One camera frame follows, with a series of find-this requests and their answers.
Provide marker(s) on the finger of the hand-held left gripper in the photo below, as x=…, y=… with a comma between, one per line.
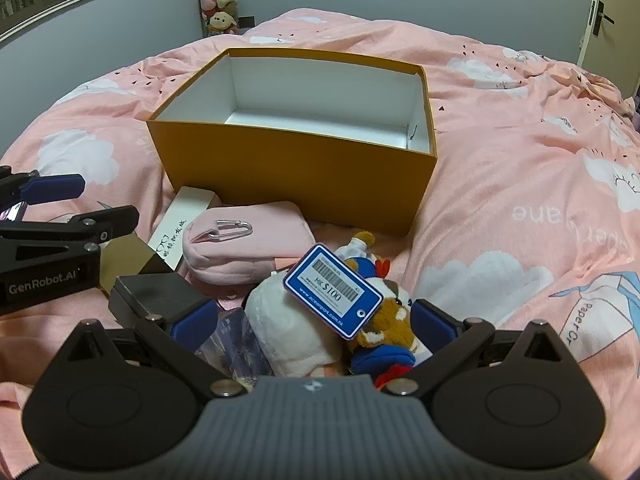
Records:
x=115, y=220
x=55, y=187

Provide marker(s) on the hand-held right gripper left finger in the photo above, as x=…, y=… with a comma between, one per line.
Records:
x=192, y=321

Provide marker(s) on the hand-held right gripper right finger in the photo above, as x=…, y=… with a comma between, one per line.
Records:
x=432, y=327

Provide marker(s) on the brown dog plush toy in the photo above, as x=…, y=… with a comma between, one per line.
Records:
x=392, y=317

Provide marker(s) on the dark grey box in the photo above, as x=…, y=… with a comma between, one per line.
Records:
x=150, y=292

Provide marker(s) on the slim white box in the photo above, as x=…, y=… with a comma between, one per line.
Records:
x=175, y=230

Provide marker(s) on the pale pink pouch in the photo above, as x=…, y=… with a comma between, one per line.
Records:
x=260, y=252

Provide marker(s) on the white plush toy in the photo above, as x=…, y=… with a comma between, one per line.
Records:
x=290, y=330

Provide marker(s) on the silver carabiner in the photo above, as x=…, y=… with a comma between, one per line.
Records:
x=248, y=230

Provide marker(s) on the blue and white tag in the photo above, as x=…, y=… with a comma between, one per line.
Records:
x=330, y=290

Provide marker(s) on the orange cardboard box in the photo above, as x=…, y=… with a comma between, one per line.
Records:
x=300, y=180

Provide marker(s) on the tan cardboard piece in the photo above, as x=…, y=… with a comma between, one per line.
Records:
x=127, y=262

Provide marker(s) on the pink printed blanket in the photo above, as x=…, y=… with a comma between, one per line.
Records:
x=500, y=160

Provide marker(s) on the grey door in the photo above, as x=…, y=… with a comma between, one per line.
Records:
x=620, y=45

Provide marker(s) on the small black wall fixture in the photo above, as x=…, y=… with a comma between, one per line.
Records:
x=247, y=21

